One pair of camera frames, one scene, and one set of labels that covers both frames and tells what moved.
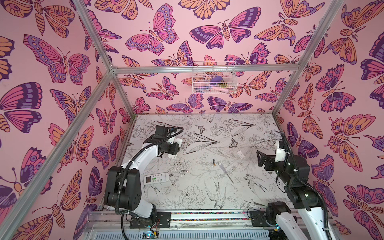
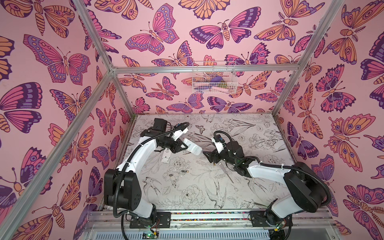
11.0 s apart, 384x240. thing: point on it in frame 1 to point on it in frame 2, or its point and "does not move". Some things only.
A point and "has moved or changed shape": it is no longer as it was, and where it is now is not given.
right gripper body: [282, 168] to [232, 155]
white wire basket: [214, 77] does not move
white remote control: [173, 140] has moved or changed shape
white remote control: [157, 178] to [166, 157]
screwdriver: [225, 171] does not move
